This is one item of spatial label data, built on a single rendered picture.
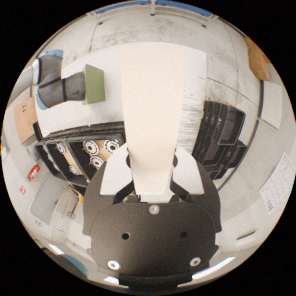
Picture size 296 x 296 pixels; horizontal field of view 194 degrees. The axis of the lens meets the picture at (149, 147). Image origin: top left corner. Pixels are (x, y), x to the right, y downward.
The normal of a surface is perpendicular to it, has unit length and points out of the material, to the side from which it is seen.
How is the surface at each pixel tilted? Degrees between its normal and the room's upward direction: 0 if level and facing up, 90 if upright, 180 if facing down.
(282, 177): 90
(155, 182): 0
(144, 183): 0
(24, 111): 77
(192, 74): 0
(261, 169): 90
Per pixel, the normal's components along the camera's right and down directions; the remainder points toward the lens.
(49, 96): 0.67, 0.71
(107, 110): 0.00, 0.54
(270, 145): -1.00, 0.00
